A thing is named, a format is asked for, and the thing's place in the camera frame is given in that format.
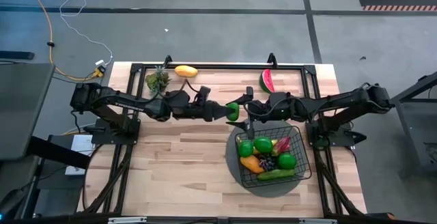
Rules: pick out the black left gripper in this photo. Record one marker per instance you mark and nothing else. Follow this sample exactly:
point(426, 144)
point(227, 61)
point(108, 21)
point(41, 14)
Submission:
point(191, 108)

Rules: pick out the orange plastic mango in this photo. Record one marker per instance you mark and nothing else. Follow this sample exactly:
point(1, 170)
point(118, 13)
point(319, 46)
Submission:
point(251, 164)

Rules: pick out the green plastic grape bunch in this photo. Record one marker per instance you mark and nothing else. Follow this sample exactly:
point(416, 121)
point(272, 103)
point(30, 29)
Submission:
point(152, 84)

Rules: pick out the white box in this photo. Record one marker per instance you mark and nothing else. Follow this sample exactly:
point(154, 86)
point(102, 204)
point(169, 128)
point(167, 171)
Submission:
point(80, 143)

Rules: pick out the flat black bar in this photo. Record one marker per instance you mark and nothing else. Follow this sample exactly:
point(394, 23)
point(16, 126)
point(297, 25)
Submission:
point(17, 55)

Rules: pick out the yellow plastic mango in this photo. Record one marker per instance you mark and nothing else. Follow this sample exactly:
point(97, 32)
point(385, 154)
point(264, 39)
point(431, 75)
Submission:
point(186, 71)

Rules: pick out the black side table frame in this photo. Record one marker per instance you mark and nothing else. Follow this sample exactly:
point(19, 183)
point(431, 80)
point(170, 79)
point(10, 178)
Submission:
point(414, 138)

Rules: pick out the grey desk top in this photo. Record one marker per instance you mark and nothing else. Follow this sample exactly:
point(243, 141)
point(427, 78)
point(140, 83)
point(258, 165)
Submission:
point(24, 108)

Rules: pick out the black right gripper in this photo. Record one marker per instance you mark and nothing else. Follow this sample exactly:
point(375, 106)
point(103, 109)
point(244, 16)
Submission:
point(276, 108)

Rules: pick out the dark red chili pepper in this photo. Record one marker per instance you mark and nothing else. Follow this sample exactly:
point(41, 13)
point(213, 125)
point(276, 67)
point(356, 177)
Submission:
point(282, 145)

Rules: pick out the green plastic cucumber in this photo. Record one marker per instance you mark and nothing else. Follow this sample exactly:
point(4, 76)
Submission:
point(276, 175)

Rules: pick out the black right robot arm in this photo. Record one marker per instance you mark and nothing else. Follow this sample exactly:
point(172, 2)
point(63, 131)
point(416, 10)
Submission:
point(341, 101)

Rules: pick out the round grey woven placemat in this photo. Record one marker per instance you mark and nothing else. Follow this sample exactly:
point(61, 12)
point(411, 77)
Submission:
point(269, 193)

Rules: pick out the small dark plastic pineapple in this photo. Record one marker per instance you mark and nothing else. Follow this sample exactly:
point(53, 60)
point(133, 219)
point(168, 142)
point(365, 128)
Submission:
point(160, 75)

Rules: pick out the plastic watermelon slice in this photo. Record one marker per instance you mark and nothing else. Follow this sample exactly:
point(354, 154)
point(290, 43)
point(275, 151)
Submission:
point(266, 82)

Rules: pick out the yellow plastic banana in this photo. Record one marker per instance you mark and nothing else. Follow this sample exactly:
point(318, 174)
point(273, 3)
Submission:
point(255, 151)

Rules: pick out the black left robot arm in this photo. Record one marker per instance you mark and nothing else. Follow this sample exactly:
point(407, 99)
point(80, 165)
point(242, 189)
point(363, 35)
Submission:
point(119, 102)

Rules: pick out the black plastic grape bunch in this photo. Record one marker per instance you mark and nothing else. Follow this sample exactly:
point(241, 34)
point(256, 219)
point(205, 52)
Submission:
point(268, 164)

